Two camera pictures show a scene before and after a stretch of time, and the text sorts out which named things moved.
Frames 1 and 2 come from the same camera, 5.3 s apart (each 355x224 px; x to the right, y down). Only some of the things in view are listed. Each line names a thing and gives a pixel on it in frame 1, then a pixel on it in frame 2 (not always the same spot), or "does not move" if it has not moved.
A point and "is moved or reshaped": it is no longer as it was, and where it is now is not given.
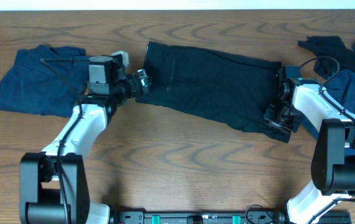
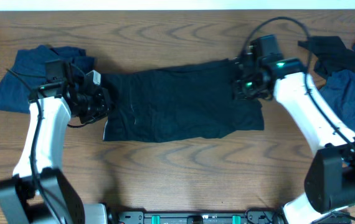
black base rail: [201, 218] does not move
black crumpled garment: [332, 56] does not move
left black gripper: [139, 83] → [103, 101]
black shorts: [213, 86] is moved or reshaped
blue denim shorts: [351, 90] does not move
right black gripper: [281, 112] → [238, 79]
